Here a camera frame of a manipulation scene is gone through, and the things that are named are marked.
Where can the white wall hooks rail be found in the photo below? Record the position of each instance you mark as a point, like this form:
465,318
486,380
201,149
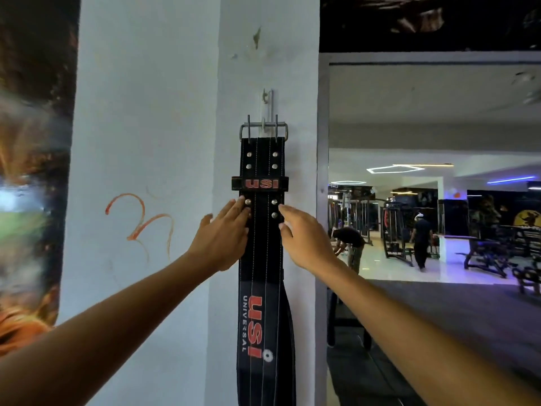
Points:
269,106

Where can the black USI belt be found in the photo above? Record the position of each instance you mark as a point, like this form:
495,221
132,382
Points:
262,257

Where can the person's left hand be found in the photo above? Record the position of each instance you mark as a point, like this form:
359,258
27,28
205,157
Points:
222,241

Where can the large orange figure poster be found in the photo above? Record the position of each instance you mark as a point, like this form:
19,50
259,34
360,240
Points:
29,186

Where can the person's right forearm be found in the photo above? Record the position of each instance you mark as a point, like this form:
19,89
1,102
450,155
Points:
422,346

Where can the black white-print fitness belt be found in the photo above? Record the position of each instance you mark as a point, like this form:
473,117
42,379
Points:
287,321

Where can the person's right hand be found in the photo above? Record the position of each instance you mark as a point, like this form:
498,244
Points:
308,245

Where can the person's left forearm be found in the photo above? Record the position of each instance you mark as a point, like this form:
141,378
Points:
105,334

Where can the large wall mirror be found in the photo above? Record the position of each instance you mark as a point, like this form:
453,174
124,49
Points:
444,312

